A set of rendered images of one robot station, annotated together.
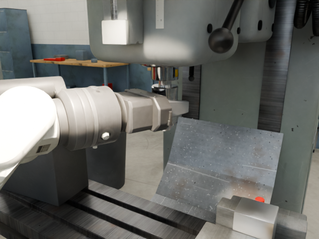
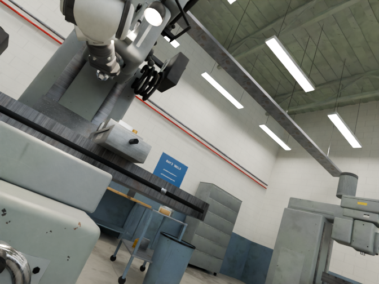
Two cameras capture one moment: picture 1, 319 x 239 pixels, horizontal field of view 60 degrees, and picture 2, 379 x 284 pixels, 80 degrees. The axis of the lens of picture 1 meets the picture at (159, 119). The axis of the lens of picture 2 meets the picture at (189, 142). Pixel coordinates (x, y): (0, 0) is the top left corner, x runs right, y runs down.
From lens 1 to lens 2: 0.79 m
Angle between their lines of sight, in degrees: 69
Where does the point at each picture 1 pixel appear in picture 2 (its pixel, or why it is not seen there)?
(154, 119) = (114, 69)
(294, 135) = not seen: hidden behind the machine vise
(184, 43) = (142, 56)
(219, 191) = not seen: hidden behind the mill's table
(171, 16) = (142, 47)
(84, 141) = (107, 53)
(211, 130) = (64, 111)
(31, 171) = not seen: outside the picture
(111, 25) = (131, 32)
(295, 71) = (118, 105)
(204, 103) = (66, 96)
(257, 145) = (89, 128)
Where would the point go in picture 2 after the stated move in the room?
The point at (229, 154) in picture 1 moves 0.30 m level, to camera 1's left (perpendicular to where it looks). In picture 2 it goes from (72, 127) to (14, 87)
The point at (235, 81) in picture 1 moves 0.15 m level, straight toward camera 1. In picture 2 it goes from (90, 94) to (104, 93)
